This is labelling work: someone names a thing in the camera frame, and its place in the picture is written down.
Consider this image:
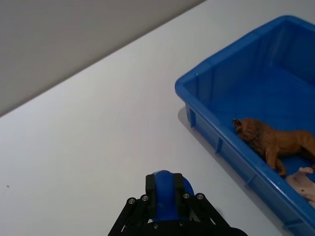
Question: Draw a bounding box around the pale pink toy animal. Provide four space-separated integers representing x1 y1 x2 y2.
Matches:
285 166 315 208

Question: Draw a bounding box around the blue plastic bin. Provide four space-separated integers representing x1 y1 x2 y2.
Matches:
174 15 315 236

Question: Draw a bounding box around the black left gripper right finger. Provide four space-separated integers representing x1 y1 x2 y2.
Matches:
173 173 231 230

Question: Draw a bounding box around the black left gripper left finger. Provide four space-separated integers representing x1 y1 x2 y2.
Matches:
107 174 158 236

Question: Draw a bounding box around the blue rounded toy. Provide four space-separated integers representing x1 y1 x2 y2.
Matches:
151 169 195 222

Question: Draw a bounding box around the brown toy lion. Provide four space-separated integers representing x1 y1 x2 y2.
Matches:
232 117 315 177

